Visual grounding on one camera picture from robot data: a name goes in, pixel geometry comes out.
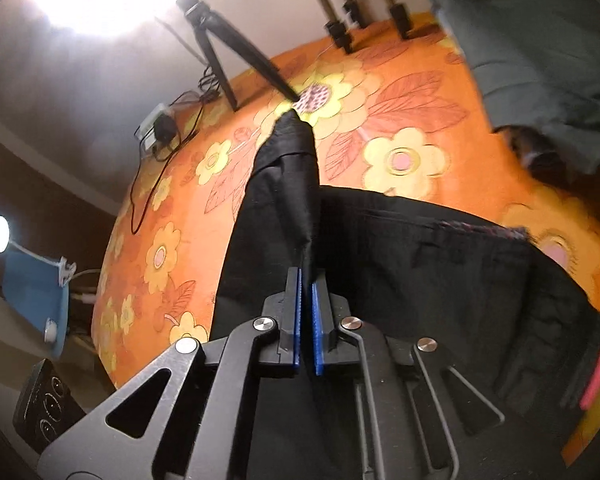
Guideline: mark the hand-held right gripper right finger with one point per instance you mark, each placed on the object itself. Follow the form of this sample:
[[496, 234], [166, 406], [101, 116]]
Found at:
[[317, 330]]

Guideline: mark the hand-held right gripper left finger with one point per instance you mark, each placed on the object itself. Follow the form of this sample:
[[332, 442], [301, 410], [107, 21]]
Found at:
[[296, 320]]

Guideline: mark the black pants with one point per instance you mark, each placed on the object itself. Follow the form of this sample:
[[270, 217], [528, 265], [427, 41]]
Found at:
[[430, 270]]

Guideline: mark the black plug adapter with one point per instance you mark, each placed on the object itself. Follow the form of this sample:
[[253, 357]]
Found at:
[[166, 129]]

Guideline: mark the white power strip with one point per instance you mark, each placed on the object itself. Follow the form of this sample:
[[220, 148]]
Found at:
[[145, 127]]

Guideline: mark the orange floral blanket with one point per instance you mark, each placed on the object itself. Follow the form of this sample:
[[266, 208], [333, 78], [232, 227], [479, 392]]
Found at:
[[420, 105]]

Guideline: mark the black power strip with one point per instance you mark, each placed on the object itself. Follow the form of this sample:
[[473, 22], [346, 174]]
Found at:
[[35, 400]]

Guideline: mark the metal tripod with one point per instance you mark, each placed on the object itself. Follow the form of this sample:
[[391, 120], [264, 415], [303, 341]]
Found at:
[[340, 30]]

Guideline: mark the small black tripod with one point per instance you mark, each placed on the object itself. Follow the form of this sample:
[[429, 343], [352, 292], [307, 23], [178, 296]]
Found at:
[[207, 35]]

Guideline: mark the dark green cloth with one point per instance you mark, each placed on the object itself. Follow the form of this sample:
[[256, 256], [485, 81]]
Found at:
[[530, 50]]

